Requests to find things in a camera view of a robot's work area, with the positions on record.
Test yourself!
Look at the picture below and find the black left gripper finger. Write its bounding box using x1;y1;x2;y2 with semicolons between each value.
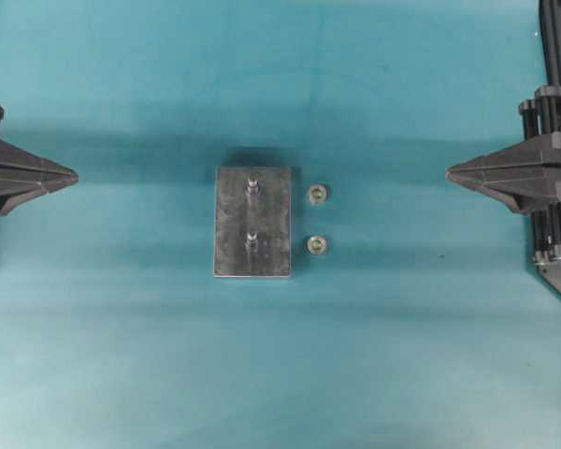
0;139;79;215

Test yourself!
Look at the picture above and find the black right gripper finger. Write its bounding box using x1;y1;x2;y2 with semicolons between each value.
446;132;561;214

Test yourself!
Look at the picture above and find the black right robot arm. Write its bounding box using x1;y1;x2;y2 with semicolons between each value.
446;85;561;265

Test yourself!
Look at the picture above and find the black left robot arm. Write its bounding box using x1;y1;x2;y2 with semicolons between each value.
0;105;79;217

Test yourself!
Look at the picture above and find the grey metal base plate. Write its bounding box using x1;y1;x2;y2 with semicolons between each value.
213;167;292;278

